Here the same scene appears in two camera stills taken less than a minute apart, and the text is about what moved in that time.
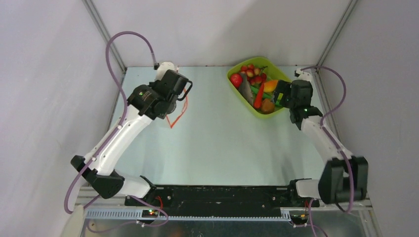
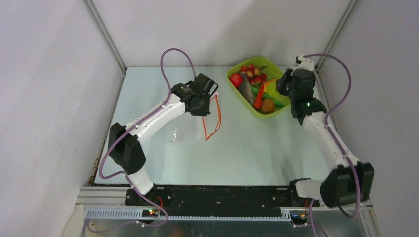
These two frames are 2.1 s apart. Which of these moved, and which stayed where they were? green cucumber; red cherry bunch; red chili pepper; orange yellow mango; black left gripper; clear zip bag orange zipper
Moved: black left gripper; clear zip bag orange zipper
Stayed: orange yellow mango; red chili pepper; red cherry bunch; green cucumber
